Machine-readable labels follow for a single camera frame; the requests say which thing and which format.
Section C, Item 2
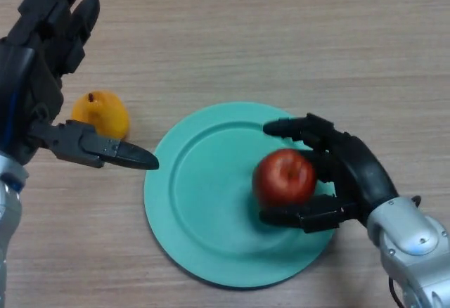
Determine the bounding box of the green round plate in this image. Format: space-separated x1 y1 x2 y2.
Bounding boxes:
143 102 335 290

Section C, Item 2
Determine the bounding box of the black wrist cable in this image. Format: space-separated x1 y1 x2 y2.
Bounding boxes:
388 276 405 308

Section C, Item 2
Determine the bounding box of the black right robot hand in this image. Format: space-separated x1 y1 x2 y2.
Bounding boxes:
259 113 400 234

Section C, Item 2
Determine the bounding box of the yellow pear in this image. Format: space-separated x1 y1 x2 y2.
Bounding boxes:
71 90 131 140

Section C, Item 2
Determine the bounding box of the red apple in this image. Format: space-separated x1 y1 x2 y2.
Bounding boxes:
252 148 317 209

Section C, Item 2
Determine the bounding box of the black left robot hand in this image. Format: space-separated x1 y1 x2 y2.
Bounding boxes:
0 0 160 171

